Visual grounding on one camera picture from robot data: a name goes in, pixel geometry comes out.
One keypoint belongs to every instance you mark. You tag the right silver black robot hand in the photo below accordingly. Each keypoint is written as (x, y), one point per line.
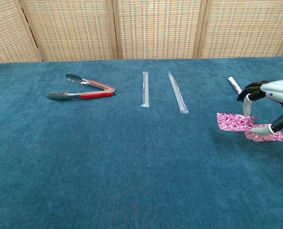
(279, 91)

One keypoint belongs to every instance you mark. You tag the pink patterned card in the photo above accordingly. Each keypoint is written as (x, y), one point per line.
(275, 137)
(229, 122)

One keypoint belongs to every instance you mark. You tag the white marker with black cap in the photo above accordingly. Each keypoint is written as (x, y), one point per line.
(233, 84)

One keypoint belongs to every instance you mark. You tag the clear wrapped straw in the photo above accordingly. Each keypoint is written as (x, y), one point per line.
(145, 90)
(178, 93)

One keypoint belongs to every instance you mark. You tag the woven rattan folding screen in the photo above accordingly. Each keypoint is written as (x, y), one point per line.
(155, 28)

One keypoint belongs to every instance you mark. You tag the blue carpet table cover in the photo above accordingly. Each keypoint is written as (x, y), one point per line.
(84, 155)

